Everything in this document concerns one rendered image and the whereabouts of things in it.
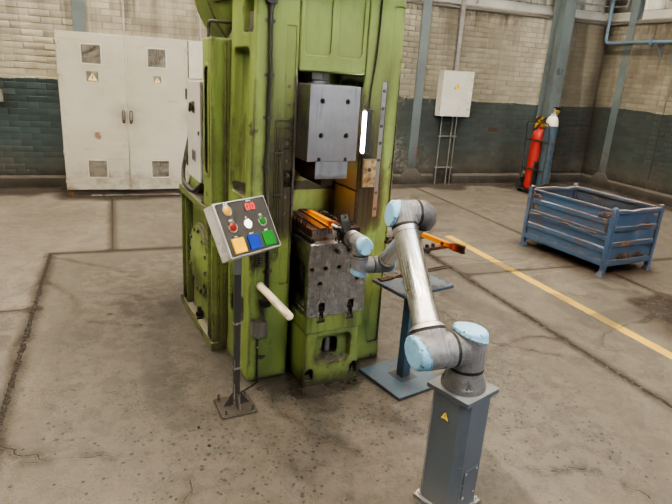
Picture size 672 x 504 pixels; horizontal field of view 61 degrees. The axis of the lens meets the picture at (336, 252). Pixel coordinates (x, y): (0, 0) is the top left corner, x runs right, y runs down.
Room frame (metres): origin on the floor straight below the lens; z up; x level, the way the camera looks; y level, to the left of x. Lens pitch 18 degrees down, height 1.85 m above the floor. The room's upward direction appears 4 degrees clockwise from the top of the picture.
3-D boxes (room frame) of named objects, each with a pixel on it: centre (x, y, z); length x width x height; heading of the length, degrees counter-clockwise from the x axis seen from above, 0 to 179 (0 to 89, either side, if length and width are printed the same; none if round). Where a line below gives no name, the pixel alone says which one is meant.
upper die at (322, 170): (3.29, 0.15, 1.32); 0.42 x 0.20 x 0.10; 28
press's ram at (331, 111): (3.30, 0.11, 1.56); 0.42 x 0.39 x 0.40; 28
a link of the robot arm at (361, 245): (2.81, -0.13, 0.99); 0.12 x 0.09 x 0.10; 28
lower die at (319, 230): (3.29, 0.15, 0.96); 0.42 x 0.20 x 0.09; 28
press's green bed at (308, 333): (3.32, 0.11, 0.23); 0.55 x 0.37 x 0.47; 28
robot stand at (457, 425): (2.14, -0.58, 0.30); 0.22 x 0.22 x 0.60; 42
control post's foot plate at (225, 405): (2.77, 0.51, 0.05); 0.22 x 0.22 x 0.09; 28
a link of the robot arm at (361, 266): (2.81, -0.14, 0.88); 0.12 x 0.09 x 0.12; 111
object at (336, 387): (3.06, 0.03, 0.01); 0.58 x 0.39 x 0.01; 118
